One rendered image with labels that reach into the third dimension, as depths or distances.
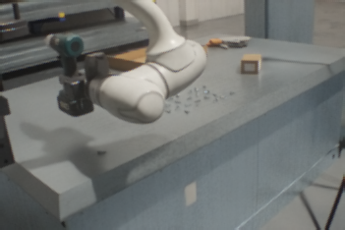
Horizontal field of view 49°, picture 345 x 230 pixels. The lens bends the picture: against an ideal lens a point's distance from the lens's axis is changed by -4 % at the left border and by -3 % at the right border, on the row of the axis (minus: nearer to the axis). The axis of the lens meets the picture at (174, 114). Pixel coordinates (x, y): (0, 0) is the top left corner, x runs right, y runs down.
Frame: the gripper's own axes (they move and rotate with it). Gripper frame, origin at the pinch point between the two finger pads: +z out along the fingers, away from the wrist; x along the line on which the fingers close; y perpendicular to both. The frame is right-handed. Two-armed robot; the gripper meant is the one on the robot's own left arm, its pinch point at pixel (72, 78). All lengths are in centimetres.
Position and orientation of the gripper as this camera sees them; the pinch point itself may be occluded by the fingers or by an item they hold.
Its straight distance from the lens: 116.0
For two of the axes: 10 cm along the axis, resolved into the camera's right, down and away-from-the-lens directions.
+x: 7.5, -2.9, 6.0
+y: 0.7, 9.3, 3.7
